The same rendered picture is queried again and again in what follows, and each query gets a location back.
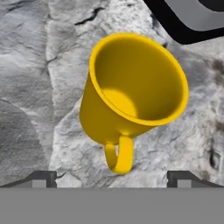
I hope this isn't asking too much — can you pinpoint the yellow mug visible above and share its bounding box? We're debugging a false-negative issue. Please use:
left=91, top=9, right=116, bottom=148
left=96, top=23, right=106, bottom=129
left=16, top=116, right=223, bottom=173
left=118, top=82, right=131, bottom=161
left=79, top=31, right=190, bottom=175

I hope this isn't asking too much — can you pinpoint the black rimmed steel sink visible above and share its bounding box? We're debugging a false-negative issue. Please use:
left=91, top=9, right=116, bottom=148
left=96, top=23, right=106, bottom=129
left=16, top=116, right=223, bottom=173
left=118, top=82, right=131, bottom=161
left=143, top=0, right=224, bottom=46

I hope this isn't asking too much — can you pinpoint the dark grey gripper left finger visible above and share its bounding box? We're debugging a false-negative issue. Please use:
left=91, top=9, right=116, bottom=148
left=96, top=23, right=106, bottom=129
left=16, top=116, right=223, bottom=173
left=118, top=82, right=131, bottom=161
left=0, top=170, right=58, bottom=188

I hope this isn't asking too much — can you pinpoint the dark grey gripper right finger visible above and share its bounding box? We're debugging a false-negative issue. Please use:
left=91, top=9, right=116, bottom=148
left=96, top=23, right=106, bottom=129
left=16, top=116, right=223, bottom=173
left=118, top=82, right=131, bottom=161
left=166, top=170, right=224, bottom=188

